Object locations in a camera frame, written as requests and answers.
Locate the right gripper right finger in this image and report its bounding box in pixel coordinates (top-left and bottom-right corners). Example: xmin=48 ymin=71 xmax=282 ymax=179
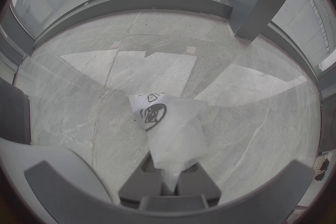
xmin=178 ymin=162 xmax=221 ymax=203

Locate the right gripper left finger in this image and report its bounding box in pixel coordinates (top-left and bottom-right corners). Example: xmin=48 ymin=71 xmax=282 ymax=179
xmin=118 ymin=153 xmax=162 ymax=204

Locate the white printed wrapper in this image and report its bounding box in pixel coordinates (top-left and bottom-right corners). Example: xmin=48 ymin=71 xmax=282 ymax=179
xmin=129 ymin=92 xmax=209 ymax=192

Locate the white perforated basket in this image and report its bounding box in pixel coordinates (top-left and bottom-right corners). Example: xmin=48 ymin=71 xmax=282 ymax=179
xmin=314 ymin=151 xmax=334 ymax=182

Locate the black garment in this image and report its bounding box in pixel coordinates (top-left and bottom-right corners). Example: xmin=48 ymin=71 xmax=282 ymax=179
xmin=315 ymin=158 xmax=331 ymax=181

